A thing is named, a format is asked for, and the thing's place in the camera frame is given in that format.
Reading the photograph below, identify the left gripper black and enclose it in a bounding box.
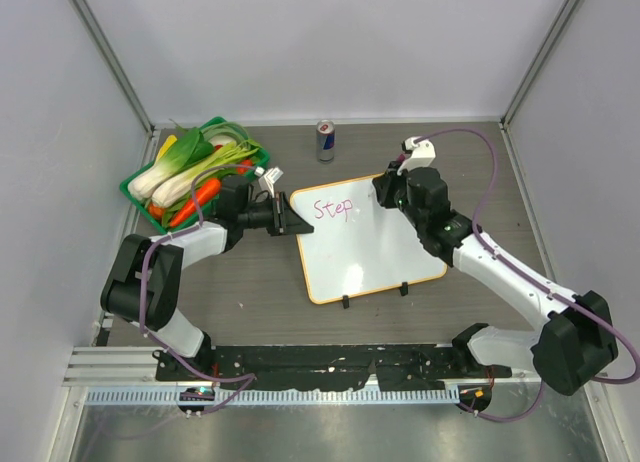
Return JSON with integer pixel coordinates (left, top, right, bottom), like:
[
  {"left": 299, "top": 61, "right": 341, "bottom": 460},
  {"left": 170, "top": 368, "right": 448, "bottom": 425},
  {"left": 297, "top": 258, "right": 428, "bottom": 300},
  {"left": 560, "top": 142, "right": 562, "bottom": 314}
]
[{"left": 239, "top": 193, "right": 313, "bottom": 237}]

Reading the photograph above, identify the whiteboard with orange frame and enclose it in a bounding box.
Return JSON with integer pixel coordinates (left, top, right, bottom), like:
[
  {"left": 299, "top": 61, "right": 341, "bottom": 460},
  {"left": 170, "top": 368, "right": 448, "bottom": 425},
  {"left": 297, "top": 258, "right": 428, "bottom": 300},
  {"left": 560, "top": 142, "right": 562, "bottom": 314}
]
[{"left": 290, "top": 175, "right": 447, "bottom": 305}]

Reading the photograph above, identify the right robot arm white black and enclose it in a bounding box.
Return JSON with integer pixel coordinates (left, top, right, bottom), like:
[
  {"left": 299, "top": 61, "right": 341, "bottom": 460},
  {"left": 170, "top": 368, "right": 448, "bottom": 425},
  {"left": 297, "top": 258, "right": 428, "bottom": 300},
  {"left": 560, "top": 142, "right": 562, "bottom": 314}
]
[{"left": 372, "top": 162, "right": 619, "bottom": 396}]

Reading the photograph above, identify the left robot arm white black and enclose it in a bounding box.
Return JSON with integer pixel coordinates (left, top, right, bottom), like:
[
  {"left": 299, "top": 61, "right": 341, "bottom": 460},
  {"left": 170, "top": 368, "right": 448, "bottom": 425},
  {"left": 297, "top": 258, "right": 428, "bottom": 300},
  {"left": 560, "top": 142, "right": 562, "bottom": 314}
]
[{"left": 100, "top": 176, "right": 314, "bottom": 381}]

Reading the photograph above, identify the red tomato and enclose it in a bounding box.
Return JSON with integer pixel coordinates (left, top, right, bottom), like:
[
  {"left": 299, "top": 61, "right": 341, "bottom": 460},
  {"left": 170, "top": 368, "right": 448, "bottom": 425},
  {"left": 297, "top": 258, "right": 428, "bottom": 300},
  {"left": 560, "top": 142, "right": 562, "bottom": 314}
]
[{"left": 237, "top": 159, "right": 253, "bottom": 175}]

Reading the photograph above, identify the orange carrot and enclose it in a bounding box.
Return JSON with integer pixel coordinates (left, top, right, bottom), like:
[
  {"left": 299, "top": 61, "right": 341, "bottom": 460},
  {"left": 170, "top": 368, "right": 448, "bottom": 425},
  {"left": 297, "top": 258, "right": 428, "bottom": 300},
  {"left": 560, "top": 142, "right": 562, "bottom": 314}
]
[{"left": 169, "top": 178, "right": 221, "bottom": 228}]

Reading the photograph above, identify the silver blue drink can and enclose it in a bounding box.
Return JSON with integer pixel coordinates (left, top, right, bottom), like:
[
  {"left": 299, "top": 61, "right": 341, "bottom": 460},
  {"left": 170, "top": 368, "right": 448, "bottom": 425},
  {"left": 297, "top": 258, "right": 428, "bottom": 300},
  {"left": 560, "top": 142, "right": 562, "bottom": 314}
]
[{"left": 316, "top": 120, "right": 335, "bottom": 163}]

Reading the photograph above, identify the green plastic basket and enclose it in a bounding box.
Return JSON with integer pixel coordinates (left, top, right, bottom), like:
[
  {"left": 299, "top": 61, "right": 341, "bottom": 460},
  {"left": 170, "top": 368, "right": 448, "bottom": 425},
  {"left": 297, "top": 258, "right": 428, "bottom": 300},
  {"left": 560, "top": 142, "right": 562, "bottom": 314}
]
[{"left": 119, "top": 117, "right": 270, "bottom": 234}]

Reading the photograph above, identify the bok choy right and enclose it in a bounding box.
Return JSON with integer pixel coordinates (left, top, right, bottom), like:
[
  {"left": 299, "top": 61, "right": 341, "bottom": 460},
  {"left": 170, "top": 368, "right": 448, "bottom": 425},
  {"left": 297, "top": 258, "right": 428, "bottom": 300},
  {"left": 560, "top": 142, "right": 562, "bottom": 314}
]
[{"left": 151, "top": 135, "right": 262, "bottom": 209}]

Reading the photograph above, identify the bok choy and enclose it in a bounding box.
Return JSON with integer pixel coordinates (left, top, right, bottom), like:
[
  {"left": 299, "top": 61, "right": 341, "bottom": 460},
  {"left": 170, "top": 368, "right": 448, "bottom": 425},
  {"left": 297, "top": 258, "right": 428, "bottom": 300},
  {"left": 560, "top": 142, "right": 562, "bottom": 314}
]
[
  {"left": 151, "top": 135, "right": 262, "bottom": 209},
  {"left": 127, "top": 128, "right": 214, "bottom": 201}
]

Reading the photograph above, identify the bok choy left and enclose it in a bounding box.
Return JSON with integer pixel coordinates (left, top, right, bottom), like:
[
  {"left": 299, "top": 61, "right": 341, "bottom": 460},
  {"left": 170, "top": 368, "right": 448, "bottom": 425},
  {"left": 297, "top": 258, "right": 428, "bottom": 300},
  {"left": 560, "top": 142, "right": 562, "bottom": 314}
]
[{"left": 127, "top": 128, "right": 214, "bottom": 201}]

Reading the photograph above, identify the yellow vegetable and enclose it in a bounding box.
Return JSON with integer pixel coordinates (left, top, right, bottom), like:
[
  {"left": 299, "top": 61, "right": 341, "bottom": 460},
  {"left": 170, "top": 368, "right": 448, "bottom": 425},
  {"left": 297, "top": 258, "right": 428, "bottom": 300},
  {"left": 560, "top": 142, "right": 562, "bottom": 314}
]
[{"left": 155, "top": 134, "right": 177, "bottom": 162}]

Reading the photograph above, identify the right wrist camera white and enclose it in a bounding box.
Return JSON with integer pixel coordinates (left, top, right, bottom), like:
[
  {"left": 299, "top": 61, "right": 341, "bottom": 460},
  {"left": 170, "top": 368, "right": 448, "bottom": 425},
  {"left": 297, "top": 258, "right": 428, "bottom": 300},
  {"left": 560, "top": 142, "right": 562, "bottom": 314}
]
[{"left": 398, "top": 136, "right": 436, "bottom": 174}]

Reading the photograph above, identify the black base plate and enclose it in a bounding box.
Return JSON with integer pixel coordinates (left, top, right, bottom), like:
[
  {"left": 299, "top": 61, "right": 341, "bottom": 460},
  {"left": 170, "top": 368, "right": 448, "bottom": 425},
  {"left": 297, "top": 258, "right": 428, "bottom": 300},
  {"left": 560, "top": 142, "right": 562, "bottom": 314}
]
[{"left": 154, "top": 342, "right": 514, "bottom": 391}]

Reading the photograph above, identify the aluminium rail left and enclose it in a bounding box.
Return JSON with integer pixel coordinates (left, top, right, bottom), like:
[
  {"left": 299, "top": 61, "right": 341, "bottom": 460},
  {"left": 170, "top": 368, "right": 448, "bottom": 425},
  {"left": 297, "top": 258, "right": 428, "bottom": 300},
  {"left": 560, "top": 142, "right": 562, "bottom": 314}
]
[{"left": 62, "top": 345, "right": 166, "bottom": 386}]

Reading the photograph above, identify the aluminium frame post right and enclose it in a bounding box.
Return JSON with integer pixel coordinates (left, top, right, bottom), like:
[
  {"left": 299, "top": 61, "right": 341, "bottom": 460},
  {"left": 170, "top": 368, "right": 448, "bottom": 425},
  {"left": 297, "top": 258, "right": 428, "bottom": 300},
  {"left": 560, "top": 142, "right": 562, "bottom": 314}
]
[{"left": 500, "top": 0, "right": 584, "bottom": 129}]

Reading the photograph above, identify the aluminium frame post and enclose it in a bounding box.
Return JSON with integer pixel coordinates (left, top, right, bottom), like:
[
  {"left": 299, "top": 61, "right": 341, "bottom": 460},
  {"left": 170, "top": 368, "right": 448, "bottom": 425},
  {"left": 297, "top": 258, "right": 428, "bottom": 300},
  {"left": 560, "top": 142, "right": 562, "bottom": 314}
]
[
  {"left": 500, "top": 0, "right": 584, "bottom": 129},
  {"left": 69, "top": 0, "right": 155, "bottom": 135}
]

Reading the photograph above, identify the white slotted cable duct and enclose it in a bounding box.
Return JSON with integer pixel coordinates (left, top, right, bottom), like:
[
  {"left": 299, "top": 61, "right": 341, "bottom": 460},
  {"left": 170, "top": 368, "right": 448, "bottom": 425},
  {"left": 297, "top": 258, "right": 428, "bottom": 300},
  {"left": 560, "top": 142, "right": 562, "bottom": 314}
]
[{"left": 85, "top": 385, "right": 459, "bottom": 409}]

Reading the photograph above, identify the aluminium frame post left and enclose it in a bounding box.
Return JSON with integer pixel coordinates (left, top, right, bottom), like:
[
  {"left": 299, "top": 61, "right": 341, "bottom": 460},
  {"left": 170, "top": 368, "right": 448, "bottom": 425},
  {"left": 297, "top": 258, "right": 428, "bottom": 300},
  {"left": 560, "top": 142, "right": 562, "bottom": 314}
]
[{"left": 69, "top": 0, "right": 155, "bottom": 135}]

